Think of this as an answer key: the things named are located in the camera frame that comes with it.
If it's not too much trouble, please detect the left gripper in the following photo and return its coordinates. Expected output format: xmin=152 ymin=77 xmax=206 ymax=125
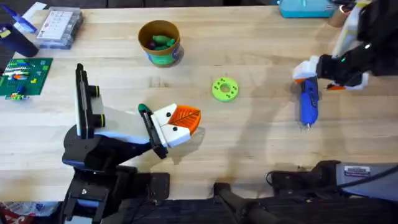
xmin=63 ymin=85 xmax=201 ymax=172

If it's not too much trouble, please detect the blue electric screwdriver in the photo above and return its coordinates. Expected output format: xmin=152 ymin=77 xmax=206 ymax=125
xmin=298 ymin=76 xmax=320 ymax=131

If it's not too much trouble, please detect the right wrist upright plate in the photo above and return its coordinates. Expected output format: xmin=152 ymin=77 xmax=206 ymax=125
xmin=331 ymin=1 xmax=363 ymax=59

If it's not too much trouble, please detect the wrist upright plate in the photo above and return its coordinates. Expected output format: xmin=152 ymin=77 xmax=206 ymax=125
xmin=75 ymin=63 xmax=95 ymax=140
xmin=331 ymin=1 xmax=363 ymax=59

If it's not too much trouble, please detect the brown tape roll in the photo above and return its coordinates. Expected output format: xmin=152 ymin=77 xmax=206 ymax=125
xmin=328 ymin=4 xmax=349 ymax=29

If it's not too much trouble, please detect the green disc with holes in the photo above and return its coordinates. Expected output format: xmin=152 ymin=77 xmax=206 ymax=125
xmin=211 ymin=77 xmax=240 ymax=103

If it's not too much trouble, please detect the teal box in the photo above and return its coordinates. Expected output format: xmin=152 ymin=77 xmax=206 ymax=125
xmin=277 ymin=0 xmax=338 ymax=19

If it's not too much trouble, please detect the left wrist upright plate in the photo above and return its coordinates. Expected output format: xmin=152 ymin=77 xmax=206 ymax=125
xmin=75 ymin=63 xmax=95 ymax=140

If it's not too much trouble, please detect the black stand tube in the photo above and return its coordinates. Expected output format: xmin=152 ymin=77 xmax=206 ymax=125
xmin=213 ymin=182 xmax=280 ymax=224

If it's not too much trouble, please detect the green board with toy blocks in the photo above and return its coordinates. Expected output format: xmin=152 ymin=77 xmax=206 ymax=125
xmin=0 ymin=57 xmax=54 ymax=101

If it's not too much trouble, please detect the clear plastic parts box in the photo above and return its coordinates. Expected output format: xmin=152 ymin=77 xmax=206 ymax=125
xmin=36 ymin=6 xmax=84 ymax=50

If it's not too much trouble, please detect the crumpled plastic bag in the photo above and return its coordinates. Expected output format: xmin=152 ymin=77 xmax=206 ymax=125
xmin=0 ymin=201 xmax=60 ymax=224

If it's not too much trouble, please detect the dark blue case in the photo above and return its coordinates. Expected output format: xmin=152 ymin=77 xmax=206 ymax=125
xmin=0 ymin=23 xmax=40 ymax=58

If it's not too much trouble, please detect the black rail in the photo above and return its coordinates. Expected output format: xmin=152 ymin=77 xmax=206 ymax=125
xmin=102 ymin=198 xmax=398 ymax=224

